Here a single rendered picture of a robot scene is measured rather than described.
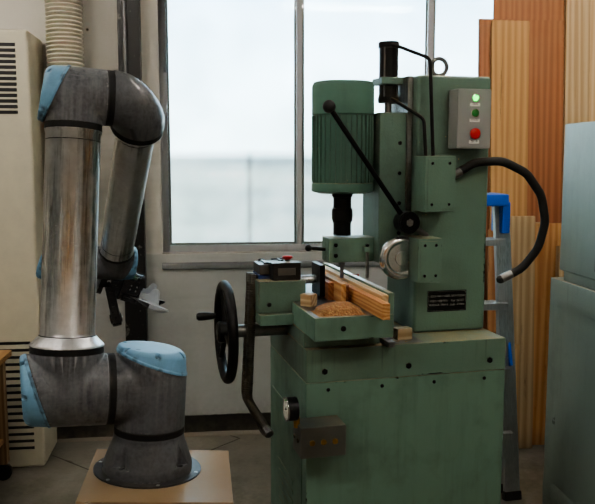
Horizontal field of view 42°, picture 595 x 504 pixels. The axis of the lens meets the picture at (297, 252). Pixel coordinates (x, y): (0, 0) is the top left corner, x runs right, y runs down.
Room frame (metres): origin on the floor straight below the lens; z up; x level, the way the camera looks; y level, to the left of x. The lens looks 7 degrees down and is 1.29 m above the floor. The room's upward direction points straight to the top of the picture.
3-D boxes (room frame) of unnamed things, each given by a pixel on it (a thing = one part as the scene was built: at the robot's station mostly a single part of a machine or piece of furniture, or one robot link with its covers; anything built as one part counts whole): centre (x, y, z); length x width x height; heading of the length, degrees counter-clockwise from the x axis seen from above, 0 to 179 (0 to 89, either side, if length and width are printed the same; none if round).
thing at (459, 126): (2.16, -0.47, 1.40); 0.10 x 0.06 x 0.16; 104
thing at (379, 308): (2.17, -0.14, 0.92); 0.62 x 0.02 x 0.04; 14
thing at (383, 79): (2.25, -0.26, 1.54); 0.08 x 0.08 x 0.17; 14
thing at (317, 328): (2.19, -0.03, 0.87); 0.61 x 0.30 x 0.06; 14
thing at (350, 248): (2.22, -0.15, 1.03); 0.14 x 0.07 x 0.09; 104
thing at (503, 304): (2.93, -0.72, 0.58); 0.27 x 0.25 x 1.16; 6
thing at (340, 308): (1.95, -0.11, 0.91); 0.12 x 0.09 x 0.03; 104
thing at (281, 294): (2.17, 0.06, 0.92); 0.15 x 0.13 x 0.09; 14
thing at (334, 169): (2.22, -0.13, 1.35); 0.18 x 0.18 x 0.31
